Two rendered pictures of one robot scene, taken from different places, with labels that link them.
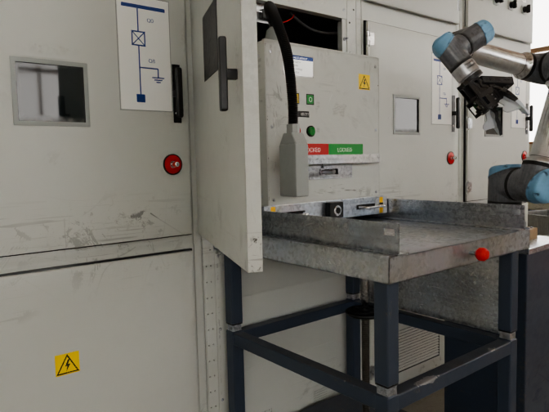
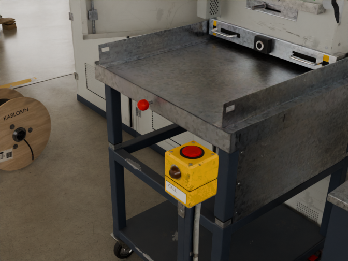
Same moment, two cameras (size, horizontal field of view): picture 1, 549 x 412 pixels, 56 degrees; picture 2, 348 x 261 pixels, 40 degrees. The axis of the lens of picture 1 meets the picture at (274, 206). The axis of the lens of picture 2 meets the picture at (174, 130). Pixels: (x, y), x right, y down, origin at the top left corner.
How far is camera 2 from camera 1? 216 cm
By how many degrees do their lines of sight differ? 86
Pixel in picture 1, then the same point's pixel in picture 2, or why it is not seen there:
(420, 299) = (298, 173)
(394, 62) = not seen: outside the picture
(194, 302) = not seen: hidden behind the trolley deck
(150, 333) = not seen: hidden behind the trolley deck
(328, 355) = (317, 186)
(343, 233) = (139, 45)
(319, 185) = (259, 17)
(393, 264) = (96, 68)
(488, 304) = (246, 193)
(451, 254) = (135, 90)
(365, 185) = (313, 35)
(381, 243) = (111, 55)
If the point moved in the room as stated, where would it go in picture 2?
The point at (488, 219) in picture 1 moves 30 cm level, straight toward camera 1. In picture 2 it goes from (250, 109) to (143, 90)
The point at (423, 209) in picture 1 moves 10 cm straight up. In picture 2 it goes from (305, 82) to (310, 47)
